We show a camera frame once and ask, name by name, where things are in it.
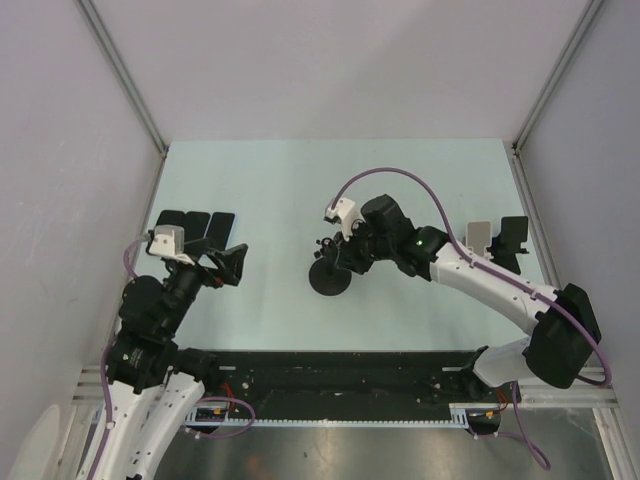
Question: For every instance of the black round base phone stand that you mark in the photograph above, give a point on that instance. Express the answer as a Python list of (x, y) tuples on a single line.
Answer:
[(325, 276)]

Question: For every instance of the black folding phone stand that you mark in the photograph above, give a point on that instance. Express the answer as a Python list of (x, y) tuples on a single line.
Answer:
[(509, 243)]

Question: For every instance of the phone with light blue case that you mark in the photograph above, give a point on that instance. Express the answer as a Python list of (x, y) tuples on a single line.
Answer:
[(219, 229)]

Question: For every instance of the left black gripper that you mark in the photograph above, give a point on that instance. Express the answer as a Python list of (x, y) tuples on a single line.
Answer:
[(229, 262)]

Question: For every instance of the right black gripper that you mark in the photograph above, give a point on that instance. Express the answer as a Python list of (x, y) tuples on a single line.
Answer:
[(347, 254)]

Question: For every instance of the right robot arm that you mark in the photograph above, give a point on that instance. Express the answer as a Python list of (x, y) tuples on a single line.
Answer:
[(559, 325)]

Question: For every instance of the white phone stand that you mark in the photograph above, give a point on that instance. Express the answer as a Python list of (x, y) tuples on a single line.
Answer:
[(478, 236)]

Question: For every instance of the left aluminium frame post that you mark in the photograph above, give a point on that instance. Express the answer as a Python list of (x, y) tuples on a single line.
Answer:
[(114, 59)]

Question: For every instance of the aluminium frame post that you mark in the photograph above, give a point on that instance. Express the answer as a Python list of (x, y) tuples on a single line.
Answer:
[(568, 54), (114, 59)]

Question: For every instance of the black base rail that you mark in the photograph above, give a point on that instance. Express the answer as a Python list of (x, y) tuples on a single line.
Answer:
[(356, 386)]

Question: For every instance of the right aluminium frame post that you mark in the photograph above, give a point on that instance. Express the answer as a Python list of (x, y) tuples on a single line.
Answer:
[(568, 54)]

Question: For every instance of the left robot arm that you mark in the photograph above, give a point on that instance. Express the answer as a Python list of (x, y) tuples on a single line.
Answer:
[(148, 383)]

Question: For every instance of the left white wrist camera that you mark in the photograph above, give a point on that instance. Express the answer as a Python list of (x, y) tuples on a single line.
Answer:
[(167, 242)]

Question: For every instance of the black phone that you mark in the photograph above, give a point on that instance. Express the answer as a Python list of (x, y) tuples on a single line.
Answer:
[(195, 225), (173, 218)]

